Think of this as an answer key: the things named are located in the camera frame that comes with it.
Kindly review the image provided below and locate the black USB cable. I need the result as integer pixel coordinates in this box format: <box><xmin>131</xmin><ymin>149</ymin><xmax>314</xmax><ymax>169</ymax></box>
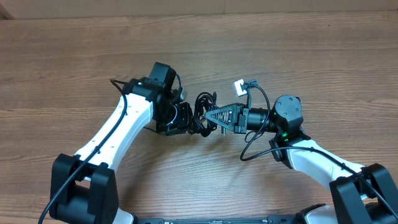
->
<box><xmin>189</xmin><ymin>91</ymin><xmax>226</xmax><ymax>138</ymax></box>

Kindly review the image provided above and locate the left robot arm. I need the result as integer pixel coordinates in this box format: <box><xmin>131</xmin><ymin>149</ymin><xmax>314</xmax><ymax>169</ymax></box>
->
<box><xmin>39</xmin><ymin>62</ymin><xmax>192</xmax><ymax>224</ymax></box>

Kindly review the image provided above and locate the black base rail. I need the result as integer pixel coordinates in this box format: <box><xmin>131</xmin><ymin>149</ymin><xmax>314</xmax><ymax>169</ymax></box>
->
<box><xmin>133</xmin><ymin>203</ymin><xmax>343</xmax><ymax>224</ymax></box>

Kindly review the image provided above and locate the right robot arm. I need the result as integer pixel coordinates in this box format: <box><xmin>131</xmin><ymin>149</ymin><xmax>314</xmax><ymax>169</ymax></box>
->
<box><xmin>205</xmin><ymin>95</ymin><xmax>397</xmax><ymax>223</ymax></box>

